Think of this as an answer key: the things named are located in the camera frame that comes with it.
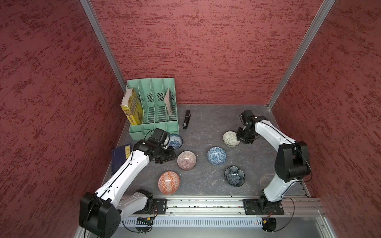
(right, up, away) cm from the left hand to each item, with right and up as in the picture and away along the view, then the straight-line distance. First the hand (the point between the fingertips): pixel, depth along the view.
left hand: (172, 160), depth 78 cm
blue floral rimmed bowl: (-1, +7, +20) cm, 21 cm away
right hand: (+40, +8, +13) cm, 43 cm away
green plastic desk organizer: (-21, +42, +32) cm, 57 cm away
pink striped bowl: (+7, -3, +10) cm, 12 cm away
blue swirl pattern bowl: (+26, -1, +14) cm, 30 cm away
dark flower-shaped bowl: (+35, -11, +5) cm, 37 cm away
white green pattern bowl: (+36, +9, +22) cm, 43 cm away
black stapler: (+6, +22, +32) cm, 39 cm away
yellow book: (-28, +31, +14) cm, 44 cm away
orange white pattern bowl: (-3, -14, +3) cm, 14 cm away
